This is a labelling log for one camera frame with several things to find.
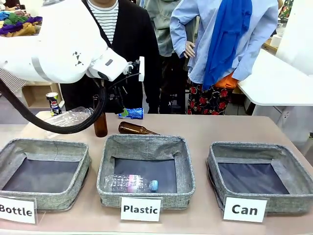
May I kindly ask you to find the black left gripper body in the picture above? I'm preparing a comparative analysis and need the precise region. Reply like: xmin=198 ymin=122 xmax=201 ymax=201
xmin=105 ymin=81 xmax=127 ymax=105

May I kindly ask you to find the crushed blue drink can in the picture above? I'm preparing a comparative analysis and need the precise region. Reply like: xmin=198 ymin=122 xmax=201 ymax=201
xmin=118 ymin=107 xmax=144 ymax=120

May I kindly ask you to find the grey basket labelled Plastic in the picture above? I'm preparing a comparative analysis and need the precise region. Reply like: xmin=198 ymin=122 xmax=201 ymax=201
xmin=96 ymin=133 xmax=197 ymax=209

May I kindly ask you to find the Pepsi can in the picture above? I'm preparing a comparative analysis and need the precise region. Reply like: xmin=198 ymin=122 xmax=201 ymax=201
xmin=45 ymin=92 xmax=63 ymax=116

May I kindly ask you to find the grey basket labelled Bottle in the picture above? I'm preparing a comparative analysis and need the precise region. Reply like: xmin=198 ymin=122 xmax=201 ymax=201
xmin=0 ymin=138 xmax=92 ymax=212

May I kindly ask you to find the grey basket labelled Can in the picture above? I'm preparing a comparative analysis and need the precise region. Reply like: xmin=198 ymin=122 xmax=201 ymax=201
xmin=206 ymin=141 xmax=313 ymax=216

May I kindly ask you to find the white Can label sign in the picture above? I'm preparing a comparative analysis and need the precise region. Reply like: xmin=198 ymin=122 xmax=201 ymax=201
xmin=223 ymin=196 xmax=268 ymax=223

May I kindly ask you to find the brown glass bottle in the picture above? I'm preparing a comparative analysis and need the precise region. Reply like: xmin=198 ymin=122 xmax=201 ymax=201
xmin=118 ymin=121 xmax=160 ymax=136
xmin=93 ymin=94 xmax=109 ymax=138

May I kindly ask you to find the crushed clear plastic bottle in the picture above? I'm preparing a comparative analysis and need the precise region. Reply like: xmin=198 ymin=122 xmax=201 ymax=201
xmin=48 ymin=106 xmax=96 ymax=126

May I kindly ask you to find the person in black cardigan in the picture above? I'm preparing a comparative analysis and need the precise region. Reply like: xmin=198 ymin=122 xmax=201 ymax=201
xmin=60 ymin=0 xmax=162 ymax=115

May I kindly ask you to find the pink-labelled plastic bottle blue cap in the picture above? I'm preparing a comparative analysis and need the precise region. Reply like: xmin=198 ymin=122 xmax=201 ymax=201
xmin=104 ymin=174 xmax=160 ymax=193

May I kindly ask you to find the wooden shelf box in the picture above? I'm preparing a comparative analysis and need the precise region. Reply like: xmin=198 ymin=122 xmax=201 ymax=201
xmin=21 ymin=82 xmax=62 ymax=109

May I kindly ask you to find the grey green jacket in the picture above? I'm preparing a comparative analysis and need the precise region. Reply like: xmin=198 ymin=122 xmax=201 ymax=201
xmin=143 ymin=0 xmax=198 ymax=57

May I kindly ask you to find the floral black red skirt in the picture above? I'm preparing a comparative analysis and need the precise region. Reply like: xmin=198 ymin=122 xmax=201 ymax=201
xmin=187 ymin=79 xmax=233 ymax=116

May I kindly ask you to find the white Plastic label sign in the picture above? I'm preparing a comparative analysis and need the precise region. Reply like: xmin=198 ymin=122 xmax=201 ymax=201
xmin=120 ymin=196 xmax=162 ymax=223

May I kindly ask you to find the mannequin in light blue shirt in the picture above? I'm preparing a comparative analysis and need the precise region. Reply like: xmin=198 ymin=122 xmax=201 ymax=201
xmin=169 ymin=0 xmax=280 ymax=92

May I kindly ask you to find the orange cloth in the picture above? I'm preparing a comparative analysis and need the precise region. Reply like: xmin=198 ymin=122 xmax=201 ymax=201
xmin=214 ymin=73 xmax=239 ymax=89

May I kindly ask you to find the pile of colourful cloths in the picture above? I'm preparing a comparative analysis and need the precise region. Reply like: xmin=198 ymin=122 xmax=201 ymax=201
xmin=0 ymin=9 xmax=44 ymax=39

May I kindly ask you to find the blue scarf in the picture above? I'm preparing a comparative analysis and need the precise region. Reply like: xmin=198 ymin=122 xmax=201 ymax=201
xmin=202 ymin=0 xmax=253 ymax=92

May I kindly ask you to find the white Bottle label sign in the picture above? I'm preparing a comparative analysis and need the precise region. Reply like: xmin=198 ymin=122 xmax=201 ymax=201
xmin=0 ymin=196 xmax=38 ymax=225

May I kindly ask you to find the white side table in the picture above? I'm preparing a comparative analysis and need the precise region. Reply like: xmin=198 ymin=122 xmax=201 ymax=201
xmin=237 ymin=48 xmax=313 ymax=157

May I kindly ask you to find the white paper roll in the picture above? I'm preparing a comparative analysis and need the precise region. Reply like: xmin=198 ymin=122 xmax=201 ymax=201
xmin=271 ymin=34 xmax=283 ymax=47

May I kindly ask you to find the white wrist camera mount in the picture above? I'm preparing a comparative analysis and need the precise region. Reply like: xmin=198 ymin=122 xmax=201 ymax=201
xmin=125 ymin=56 xmax=146 ymax=82

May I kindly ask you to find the black cable hose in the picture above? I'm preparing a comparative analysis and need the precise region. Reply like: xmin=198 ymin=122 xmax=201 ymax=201
xmin=0 ymin=78 xmax=108 ymax=135

